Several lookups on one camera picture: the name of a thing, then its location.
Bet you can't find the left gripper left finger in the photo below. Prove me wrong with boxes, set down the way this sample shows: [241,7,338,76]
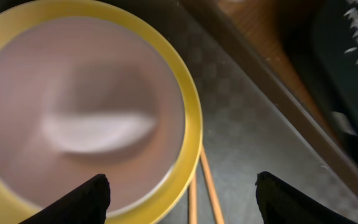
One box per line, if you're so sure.
[21,174,111,224]

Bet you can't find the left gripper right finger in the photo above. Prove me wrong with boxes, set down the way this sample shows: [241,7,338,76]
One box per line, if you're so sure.
[255,171,356,224]

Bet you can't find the wooden chopstick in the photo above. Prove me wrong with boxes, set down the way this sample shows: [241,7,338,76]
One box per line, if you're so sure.
[188,174,198,224]
[200,147,225,224]

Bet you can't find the yellow round plate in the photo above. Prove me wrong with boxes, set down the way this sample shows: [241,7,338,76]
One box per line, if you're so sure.
[0,1,203,223]

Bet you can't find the black waste tray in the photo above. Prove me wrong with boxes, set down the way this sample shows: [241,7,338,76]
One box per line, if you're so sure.
[285,0,358,165]

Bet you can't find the brown plastic serving tray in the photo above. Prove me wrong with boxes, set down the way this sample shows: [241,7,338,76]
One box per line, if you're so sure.
[114,0,358,224]

